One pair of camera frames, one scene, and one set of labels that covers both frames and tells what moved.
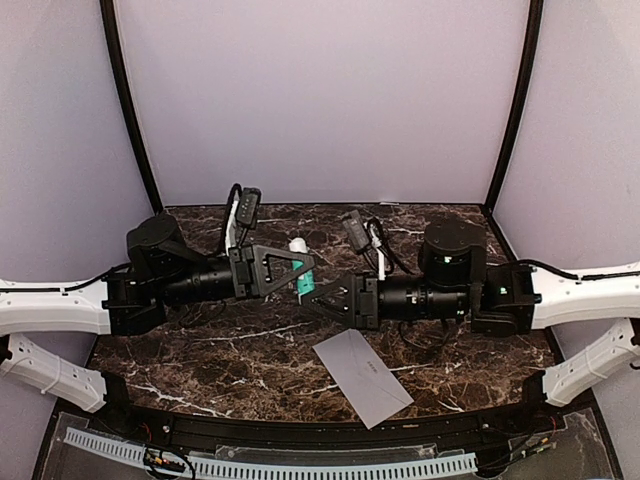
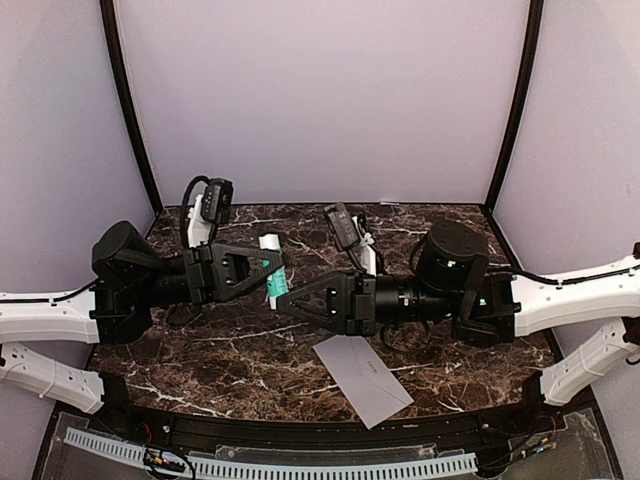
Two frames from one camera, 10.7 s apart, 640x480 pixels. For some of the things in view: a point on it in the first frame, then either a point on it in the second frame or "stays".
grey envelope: (372, 390) stays
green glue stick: (306, 282) -> (276, 283)
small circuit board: (155, 458) stays
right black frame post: (529, 65) stays
